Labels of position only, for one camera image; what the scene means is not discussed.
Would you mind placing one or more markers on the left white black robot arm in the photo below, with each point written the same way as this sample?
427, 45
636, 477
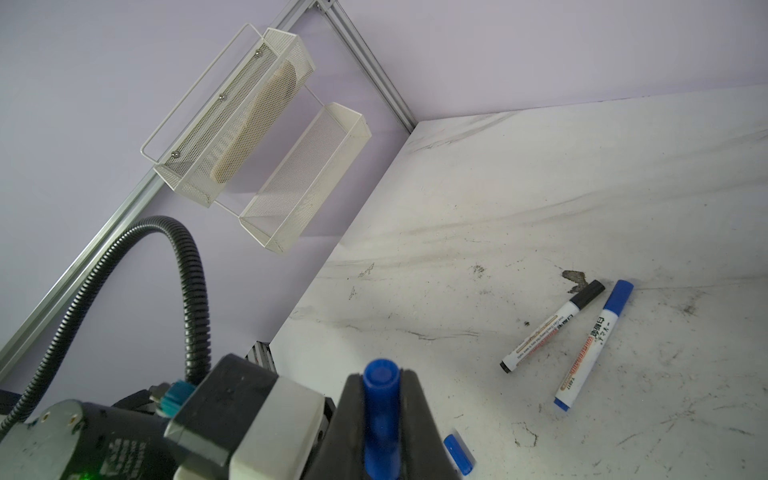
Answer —
81, 440

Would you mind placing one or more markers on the white marker pen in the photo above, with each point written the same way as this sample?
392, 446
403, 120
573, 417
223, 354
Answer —
576, 377
552, 325

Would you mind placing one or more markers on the beige cloth in basket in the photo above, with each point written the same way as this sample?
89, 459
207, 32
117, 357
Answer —
260, 116

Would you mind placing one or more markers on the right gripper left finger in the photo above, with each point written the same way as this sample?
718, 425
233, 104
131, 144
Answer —
341, 455

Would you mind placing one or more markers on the blue pen cap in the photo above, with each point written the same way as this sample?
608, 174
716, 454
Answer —
381, 388
459, 453

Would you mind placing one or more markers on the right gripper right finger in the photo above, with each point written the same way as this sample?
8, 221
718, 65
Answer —
423, 455

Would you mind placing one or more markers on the upper white mesh shelf basket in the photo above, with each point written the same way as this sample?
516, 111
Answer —
211, 80

